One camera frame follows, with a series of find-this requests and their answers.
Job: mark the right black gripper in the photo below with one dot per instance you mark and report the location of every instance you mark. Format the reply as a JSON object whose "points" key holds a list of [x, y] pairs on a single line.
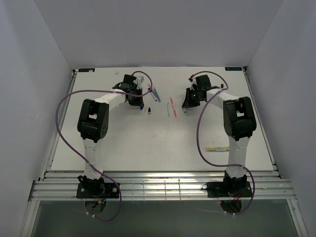
{"points": [[188, 103]]}

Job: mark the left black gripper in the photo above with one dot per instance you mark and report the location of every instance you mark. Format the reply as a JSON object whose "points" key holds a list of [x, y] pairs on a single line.
{"points": [[139, 102]]}

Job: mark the pink highlighter pen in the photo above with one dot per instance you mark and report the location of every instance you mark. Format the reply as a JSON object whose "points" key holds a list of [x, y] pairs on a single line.
{"points": [[173, 107]]}

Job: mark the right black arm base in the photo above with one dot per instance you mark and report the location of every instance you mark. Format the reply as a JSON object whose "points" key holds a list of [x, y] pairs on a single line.
{"points": [[229, 187]]}

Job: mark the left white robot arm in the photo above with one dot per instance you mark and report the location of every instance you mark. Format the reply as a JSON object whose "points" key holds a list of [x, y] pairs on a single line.
{"points": [[93, 121]]}

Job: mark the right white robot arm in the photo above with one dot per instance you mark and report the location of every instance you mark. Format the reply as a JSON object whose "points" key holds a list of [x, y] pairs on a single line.
{"points": [[238, 120]]}

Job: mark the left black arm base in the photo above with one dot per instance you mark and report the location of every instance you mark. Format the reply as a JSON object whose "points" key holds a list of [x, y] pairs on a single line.
{"points": [[96, 188]]}

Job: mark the pink pen in cluster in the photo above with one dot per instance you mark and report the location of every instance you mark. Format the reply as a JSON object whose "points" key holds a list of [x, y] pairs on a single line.
{"points": [[151, 89]]}

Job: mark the blue pen in cluster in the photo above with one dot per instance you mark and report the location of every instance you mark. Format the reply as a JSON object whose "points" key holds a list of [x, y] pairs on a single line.
{"points": [[157, 95]]}

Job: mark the blue cap marker in cluster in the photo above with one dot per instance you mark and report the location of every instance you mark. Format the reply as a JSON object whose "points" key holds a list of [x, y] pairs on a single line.
{"points": [[152, 94]]}

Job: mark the right blue corner label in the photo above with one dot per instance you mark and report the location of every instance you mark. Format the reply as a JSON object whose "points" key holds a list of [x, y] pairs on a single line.
{"points": [[233, 68]]}

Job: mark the blue corner label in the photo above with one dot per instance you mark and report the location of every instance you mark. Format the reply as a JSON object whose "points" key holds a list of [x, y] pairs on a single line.
{"points": [[233, 68], [86, 70]]}

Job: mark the yellow highlighter near front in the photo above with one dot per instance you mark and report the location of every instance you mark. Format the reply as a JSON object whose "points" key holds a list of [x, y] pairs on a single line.
{"points": [[217, 149]]}

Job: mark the left blue corner label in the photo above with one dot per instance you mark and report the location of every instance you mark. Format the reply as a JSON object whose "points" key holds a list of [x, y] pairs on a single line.
{"points": [[86, 70]]}

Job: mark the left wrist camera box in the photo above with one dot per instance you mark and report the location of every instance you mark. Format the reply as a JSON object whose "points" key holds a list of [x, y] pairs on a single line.
{"points": [[139, 81]]}

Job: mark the white wire guard grid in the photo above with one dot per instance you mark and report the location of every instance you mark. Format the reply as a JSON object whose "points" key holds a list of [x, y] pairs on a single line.
{"points": [[162, 190]]}

